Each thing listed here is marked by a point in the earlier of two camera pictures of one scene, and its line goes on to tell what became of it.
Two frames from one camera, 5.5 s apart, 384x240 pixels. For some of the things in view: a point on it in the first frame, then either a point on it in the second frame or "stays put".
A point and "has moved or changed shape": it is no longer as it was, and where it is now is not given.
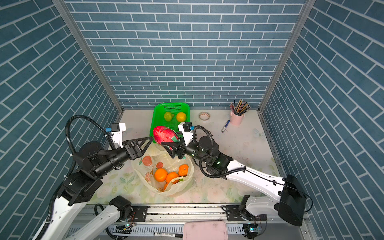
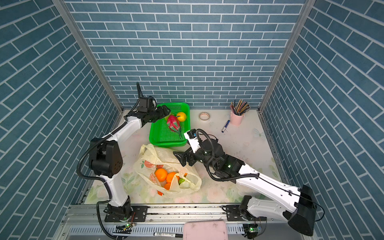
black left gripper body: x=133 y=156 -> x=154 y=115
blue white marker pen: x=225 y=126 stays put
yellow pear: x=181 y=117 stays put
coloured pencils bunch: x=240 y=107 stays put
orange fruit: x=160 y=174 stays put
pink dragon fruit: x=162 y=134 -> x=174 y=124
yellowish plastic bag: x=158 y=157 has moved or changed shape
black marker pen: x=168 y=234 stays put
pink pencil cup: x=236 y=120 stays put
